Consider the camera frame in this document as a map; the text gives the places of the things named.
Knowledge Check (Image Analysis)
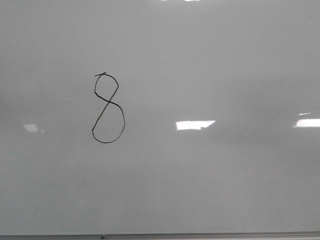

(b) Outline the white whiteboard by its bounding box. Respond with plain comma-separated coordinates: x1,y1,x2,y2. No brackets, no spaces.
0,0,320,235

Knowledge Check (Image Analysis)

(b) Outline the grey aluminium whiteboard frame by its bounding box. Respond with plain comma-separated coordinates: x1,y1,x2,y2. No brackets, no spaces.
0,231,320,240

